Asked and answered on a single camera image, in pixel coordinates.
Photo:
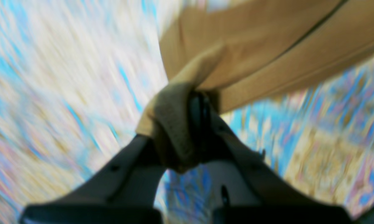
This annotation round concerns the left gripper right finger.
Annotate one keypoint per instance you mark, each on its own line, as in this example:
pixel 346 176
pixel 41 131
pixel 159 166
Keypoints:
pixel 247 190

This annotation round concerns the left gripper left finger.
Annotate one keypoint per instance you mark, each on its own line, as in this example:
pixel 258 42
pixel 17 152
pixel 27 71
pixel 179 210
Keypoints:
pixel 122 192

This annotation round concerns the brown t-shirt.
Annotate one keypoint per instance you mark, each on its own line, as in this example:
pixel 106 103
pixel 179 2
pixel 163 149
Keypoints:
pixel 255 50

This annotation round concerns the patterned tablecloth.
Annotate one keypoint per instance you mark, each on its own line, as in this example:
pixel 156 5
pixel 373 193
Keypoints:
pixel 75 76

